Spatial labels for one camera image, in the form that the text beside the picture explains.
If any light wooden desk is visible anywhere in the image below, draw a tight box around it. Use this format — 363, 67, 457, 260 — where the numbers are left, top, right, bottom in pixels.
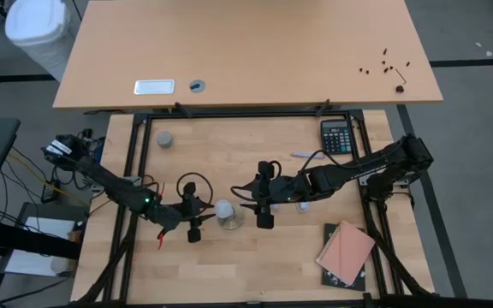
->
52, 0, 444, 111

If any white trash bin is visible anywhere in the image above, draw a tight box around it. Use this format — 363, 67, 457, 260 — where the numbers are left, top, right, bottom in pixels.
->
4, 0, 80, 82

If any pink spiral notebook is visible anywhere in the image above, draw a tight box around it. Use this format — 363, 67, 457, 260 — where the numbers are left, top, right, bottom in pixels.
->
316, 222, 377, 287

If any black frame clamp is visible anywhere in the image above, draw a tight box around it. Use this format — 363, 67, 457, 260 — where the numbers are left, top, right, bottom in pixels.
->
314, 98, 332, 117
173, 101, 193, 119

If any black paperback book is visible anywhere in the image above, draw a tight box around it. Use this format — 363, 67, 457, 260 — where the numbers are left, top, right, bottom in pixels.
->
321, 222, 367, 293

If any black desk calculator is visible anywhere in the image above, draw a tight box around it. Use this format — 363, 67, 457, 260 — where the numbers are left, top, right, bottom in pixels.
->
319, 119, 353, 156

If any silver rectangular desk plate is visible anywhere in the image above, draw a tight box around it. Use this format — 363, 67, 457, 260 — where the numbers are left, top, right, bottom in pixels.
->
133, 79, 175, 96

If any white lightbulb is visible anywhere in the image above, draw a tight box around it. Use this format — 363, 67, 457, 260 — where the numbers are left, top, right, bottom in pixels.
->
214, 198, 235, 219

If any yellow floor cable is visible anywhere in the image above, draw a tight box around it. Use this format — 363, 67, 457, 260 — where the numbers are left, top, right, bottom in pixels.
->
9, 152, 89, 206

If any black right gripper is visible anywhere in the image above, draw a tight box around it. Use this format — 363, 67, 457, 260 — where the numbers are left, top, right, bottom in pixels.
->
230, 161, 294, 229

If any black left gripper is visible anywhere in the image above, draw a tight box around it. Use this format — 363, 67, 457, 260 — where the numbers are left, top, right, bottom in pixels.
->
173, 182, 217, 244

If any white paper sheet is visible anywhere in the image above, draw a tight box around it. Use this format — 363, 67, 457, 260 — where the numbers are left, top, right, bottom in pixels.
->
4, 216, 79, 278

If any brass lamp socket base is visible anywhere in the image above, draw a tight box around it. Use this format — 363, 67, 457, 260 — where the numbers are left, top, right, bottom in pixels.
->
216, 200, 246, 232

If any white lamp power cord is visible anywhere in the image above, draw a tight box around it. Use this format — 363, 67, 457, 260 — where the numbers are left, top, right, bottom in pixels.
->
267, 200, 312, 214

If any black power adapter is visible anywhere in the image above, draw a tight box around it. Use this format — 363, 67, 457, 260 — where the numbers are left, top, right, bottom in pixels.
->
40, 181, 62, 204

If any black metal beam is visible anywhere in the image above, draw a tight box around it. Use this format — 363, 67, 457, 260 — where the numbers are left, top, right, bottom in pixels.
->
0, 216, 83, 261

